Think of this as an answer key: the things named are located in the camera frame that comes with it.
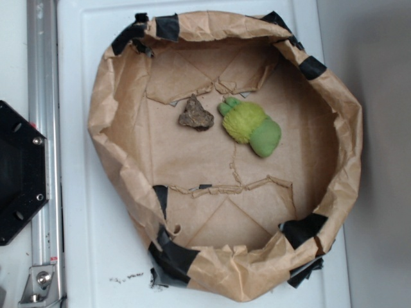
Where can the brown jagged rock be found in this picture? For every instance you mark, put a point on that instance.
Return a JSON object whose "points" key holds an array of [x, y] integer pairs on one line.
{"points": [[195, 116]]}

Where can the aluminium extrusion rail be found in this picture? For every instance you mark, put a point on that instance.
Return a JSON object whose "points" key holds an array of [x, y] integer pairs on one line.
{"points": [[47, 234]]}

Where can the black hexagonal mount plate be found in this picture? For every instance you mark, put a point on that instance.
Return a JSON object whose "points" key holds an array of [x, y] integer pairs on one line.
{"points": [[23, 173]]}

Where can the brown paper bag bin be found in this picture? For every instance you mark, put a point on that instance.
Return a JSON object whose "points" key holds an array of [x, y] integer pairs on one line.
{"points": [[212, 214]]}

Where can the green plush toy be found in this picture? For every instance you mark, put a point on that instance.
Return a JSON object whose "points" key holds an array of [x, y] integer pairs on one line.
{"points": [[247, 123]]}

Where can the metal corner bracket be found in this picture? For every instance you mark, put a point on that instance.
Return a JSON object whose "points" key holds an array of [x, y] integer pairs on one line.
{"points": [[41, 289]]}

